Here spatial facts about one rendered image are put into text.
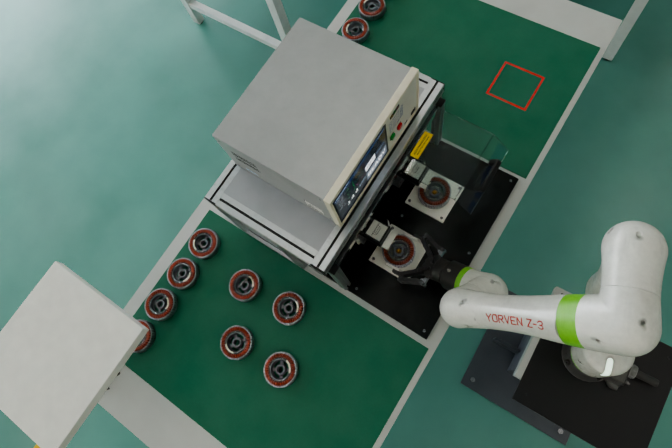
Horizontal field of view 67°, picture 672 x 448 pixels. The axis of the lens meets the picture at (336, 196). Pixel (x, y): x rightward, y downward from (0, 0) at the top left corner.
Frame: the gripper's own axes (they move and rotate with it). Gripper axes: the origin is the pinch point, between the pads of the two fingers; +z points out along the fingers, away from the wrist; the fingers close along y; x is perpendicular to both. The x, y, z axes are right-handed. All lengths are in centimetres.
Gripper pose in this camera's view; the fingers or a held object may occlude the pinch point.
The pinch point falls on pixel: (400, 251)
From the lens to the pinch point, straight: 173.5
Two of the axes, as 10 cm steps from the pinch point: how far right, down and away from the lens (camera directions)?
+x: -5.5, -5.1, -6.6
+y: 5.4, -8.2, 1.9
